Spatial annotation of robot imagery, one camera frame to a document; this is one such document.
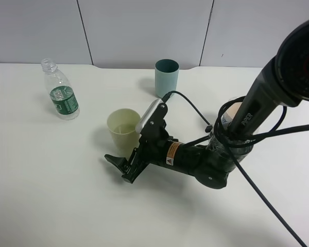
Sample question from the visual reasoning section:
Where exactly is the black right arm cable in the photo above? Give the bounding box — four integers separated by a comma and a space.
161, 91, 309, 247

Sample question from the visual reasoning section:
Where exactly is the pale yellow-green plastic cup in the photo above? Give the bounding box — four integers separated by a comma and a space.
107, 109, 141, 159

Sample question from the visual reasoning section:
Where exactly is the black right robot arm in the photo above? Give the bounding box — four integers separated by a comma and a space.
105, 20, 309, 189

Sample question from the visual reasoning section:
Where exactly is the clear bottle with green label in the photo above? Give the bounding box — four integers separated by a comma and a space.
41, 58, 80, 120

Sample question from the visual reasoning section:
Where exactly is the blue sleeved paper cup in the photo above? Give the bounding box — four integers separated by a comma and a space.
216, 95, 260, 145

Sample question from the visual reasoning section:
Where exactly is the teal plastic cup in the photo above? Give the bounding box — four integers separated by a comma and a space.
155, 59, 179, 98

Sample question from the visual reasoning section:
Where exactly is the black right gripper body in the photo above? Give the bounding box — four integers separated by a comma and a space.
121, 126, 181, 185

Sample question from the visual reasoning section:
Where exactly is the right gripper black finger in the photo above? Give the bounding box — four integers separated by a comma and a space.
104, 154, 126, 171

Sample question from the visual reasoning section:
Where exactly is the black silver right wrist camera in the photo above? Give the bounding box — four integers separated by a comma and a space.
135, 99, 168, 138

